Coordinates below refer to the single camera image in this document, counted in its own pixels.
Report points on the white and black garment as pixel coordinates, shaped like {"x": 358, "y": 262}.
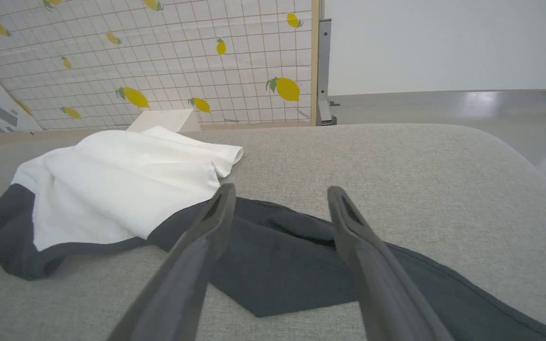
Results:
{"x": 112, "y": 189}

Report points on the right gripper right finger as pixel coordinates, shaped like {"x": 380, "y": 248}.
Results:
{"x": 386, "y": 303}

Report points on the grey metal screen post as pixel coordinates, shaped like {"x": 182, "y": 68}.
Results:
{"x": 324, "y": 71}

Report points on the white box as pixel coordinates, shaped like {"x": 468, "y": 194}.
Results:
{"x": 168, "y": 121}

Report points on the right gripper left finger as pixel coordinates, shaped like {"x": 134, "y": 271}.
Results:
{"x": 183, "y": 284}

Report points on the lemon print partition screen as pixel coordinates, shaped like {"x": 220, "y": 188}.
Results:
{"x": 183, "y": 61}

